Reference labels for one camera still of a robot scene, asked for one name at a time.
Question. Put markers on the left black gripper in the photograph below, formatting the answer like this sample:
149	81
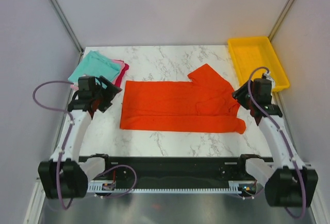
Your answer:
110	89

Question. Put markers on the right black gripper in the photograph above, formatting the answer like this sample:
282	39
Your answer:
239	93

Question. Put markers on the orange t-shirt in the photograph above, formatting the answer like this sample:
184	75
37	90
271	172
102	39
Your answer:
203	104

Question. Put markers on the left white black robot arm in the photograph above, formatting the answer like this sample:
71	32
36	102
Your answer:
62	176

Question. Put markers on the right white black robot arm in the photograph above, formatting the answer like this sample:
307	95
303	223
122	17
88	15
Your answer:
289	182

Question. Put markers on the crimson folded t-shirt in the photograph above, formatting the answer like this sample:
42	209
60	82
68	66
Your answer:
119	79

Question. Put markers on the teal folded t-shirt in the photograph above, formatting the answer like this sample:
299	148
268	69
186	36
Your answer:
94	67

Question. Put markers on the pink folded t-shirt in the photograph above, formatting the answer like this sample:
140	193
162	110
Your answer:
118	64

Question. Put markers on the yellow plastic tray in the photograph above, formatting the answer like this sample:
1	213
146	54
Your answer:
249	53

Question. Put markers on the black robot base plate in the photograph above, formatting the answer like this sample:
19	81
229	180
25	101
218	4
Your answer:
176	171

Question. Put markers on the white slotted cable duct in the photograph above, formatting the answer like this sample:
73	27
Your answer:
106	187

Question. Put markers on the aluminium extrusion rail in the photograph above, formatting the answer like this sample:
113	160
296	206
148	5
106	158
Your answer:
309	166

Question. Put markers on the right aluminium frame post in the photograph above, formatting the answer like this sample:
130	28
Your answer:
284	12

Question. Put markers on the aluminium frame post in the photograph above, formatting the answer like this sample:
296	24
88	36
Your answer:
66	24
284	12

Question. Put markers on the left aluminium frame post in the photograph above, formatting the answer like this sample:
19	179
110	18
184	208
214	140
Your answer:
66	24

